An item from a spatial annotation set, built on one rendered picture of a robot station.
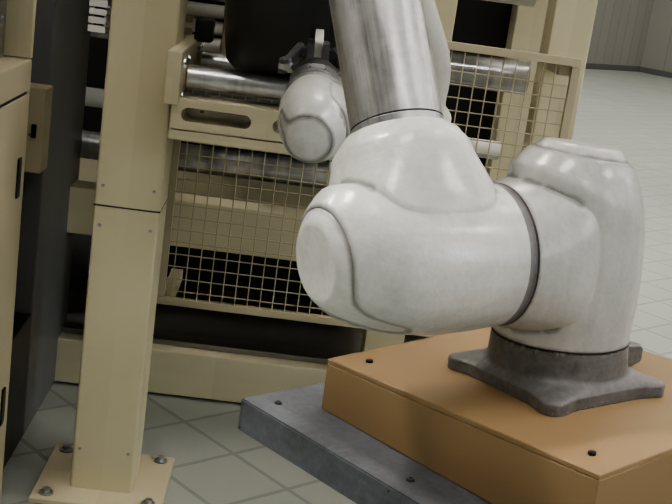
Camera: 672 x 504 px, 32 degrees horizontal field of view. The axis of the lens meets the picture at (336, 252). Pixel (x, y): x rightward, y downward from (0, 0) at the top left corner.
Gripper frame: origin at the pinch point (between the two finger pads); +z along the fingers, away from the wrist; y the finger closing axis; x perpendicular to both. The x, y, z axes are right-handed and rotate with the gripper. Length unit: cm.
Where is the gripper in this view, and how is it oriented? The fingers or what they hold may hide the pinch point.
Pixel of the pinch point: (318, 43)
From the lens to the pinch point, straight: 209.2
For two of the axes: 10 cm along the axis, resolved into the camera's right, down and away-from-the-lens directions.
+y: -9.9, -1.3, -0.5
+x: -1.4, 8.6, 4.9
